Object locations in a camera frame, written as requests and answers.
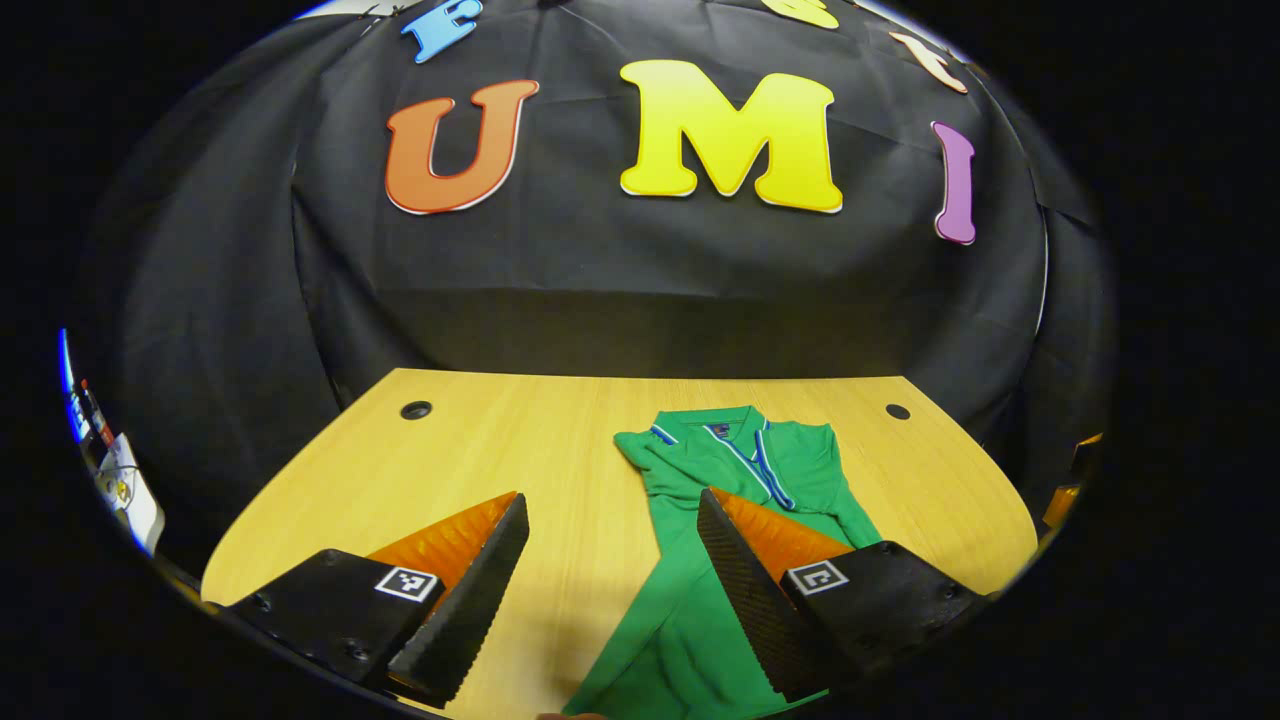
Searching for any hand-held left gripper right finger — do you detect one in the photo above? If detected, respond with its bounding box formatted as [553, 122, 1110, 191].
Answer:
[697, 487, 991, 703]

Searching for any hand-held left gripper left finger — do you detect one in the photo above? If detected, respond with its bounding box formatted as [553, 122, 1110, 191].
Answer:
[222, 490, 531, 709]

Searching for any green T-shirt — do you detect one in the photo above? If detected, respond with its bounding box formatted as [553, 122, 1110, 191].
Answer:
[562, 405, 886, 720]

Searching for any white side table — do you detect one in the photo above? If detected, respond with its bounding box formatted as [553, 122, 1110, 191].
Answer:
[95, 432, 166, 557]

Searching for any black backdrop cloth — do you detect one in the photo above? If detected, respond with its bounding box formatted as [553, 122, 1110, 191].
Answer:
[75, 0, 1116, 561]

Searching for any computer monitor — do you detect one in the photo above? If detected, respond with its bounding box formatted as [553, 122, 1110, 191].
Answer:
[57, 328, 113, 471]

